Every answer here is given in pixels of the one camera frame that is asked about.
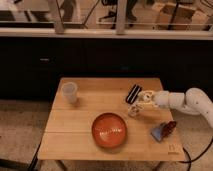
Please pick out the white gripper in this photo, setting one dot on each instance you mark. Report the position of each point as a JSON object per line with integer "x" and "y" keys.
{"x": 161, "y": 99}

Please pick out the small clear bottle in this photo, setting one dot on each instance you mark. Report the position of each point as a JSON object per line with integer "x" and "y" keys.
{"x": 133, "y": 110}

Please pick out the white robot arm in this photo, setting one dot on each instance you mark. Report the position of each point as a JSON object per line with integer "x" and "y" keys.
{"x": 193, "y": 102}

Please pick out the brown bottle lying down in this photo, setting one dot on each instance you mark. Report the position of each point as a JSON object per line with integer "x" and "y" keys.
{"x": 168, "y": 128}

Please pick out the red orange bowl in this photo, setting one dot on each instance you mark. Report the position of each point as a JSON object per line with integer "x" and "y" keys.
{"x": 109, "y": 130}

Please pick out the translucent plastic cup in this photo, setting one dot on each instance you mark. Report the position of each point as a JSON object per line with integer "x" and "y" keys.
{"x": 69, "y": 91}

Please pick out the cardboard box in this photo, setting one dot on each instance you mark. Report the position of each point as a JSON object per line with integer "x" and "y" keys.
{"x": 180, "y": 17}

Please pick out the black cabinet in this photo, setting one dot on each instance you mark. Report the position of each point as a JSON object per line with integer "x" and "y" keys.
{"x": 30, "y": 68}

